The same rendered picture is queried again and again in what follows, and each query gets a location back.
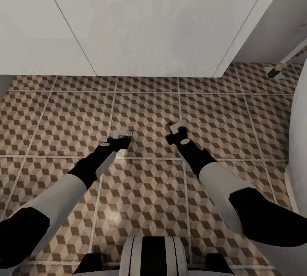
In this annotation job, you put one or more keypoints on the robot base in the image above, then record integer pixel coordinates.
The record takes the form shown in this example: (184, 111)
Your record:
(215, 265)

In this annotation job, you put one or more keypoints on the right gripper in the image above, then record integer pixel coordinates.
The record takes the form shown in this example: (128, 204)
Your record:
(171, 138)

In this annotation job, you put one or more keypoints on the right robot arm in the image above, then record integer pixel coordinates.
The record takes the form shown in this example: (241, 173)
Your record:
(278, 233)

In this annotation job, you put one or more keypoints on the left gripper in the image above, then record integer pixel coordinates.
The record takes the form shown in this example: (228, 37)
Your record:
(123, 143)

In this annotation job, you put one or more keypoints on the robot trunk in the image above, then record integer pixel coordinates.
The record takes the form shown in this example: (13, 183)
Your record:
(153, 256)

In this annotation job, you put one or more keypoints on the bathtub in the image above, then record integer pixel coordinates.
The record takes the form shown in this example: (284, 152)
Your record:
(296, 171)

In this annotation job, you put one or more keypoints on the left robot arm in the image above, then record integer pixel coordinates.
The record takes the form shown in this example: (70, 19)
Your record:
(31, 227)

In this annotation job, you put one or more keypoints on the mousetrap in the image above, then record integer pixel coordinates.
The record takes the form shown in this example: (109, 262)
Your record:
(170, 123)

